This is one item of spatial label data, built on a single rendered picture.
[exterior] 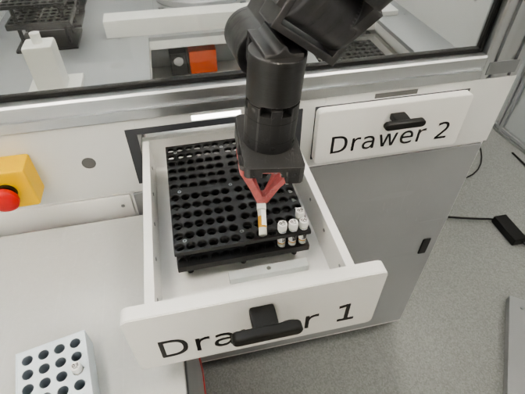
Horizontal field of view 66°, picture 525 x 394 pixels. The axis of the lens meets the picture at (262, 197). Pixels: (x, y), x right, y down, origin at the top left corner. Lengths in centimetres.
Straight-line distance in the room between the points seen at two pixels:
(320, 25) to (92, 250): 53
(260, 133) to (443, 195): 66
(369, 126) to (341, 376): 89
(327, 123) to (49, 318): 53
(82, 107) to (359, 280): 46
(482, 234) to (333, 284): 152
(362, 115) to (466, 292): 111
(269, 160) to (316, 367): 106
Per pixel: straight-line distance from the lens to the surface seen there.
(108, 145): 70
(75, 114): 68
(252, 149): 44
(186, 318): 45
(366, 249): 105
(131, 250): 72
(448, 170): 96
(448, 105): 81
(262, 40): 41
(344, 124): 73
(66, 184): 76
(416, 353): 151
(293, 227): 52
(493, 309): 172
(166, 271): 58
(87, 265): 72
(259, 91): 40
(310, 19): 38
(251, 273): 55
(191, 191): 59
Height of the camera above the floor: 130
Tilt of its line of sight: 44 degrees down
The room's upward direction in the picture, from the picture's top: straight up
